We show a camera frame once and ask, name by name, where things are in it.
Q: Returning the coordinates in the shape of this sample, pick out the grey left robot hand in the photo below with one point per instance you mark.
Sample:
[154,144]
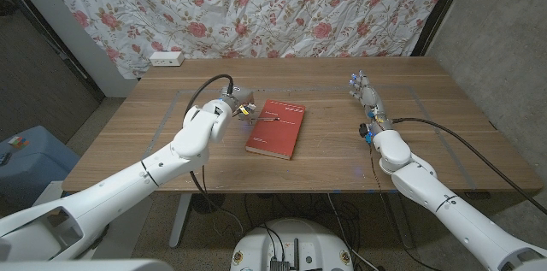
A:
[239,99]

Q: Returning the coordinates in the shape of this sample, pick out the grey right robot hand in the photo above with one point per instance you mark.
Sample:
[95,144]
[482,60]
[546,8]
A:
[369,100]

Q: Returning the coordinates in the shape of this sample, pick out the black mechanical pencil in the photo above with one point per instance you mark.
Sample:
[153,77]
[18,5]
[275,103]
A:
[265,119]

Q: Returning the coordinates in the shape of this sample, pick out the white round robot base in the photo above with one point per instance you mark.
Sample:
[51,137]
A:
[295,241]

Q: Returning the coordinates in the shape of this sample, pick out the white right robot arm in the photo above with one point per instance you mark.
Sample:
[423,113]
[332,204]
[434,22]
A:
[453,207]

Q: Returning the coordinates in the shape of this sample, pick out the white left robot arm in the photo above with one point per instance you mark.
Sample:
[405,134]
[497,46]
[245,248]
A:
[141,177]

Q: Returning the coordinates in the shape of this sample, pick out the red notebook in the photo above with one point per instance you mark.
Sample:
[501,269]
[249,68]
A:
[278,134]

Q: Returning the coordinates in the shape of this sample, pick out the white power strip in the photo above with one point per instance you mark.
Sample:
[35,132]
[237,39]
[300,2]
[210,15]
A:
[166,58]

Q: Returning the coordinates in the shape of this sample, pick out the floral backdrop cloth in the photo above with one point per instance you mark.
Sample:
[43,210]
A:
[256,6]

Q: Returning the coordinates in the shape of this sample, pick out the black round floor fan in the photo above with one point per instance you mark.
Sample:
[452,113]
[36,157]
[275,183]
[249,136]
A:
[207,203]

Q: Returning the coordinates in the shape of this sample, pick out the grey table leg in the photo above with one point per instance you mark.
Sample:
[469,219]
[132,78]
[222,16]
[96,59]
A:
[179,219]
[401,219]

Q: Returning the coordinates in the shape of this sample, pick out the blue storage box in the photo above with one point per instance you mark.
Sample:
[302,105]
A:
[38,164]

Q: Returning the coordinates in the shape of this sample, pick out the rubik's cube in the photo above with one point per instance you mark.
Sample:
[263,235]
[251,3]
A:
[18,142]

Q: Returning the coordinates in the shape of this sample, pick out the white robot torso edge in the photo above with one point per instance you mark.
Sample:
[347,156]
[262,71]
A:
[85,266]

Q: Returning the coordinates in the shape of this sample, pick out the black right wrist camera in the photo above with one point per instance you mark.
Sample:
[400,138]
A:
[365,130]

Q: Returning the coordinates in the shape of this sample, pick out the black backdrop frame pole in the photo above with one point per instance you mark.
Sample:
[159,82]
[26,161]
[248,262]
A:
[440,6]

